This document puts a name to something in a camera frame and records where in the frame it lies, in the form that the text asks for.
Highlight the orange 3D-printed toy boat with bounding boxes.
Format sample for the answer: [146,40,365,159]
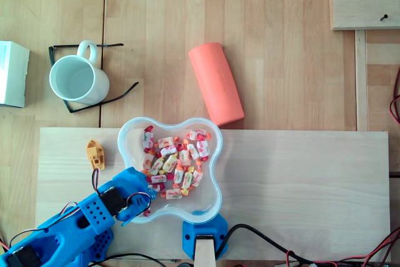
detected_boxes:
[86,139,106,171]

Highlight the clear Haribo candy tub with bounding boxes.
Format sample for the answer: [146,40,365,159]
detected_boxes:
[117,116,224,224]

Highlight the white ceramic mug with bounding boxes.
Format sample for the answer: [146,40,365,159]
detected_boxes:
[49,40,111,106]

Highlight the orange foam cylinder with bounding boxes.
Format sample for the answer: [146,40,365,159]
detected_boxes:
[188,42,245,127]

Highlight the black eyeglasses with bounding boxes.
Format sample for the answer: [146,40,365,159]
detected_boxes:
[48,43,140,114]

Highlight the light wooden base board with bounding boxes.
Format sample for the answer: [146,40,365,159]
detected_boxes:
[35,127,391,261]

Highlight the white cardboard box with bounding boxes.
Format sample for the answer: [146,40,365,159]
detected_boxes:
[0,41,31,108]

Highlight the white red black servo cable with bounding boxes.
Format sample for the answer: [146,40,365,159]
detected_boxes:
[126,192,154,215]

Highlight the blue printed post base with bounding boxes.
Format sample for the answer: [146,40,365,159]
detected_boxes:
[182,213,229,261]

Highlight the light wooden post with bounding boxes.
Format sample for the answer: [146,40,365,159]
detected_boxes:
[194,238,217,267]

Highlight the black power cable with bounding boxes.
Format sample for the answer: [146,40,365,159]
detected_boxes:
[218,223,400,267]

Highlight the red wire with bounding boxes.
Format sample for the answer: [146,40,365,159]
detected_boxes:
[286,228,400,267]
[389,66,400,126]

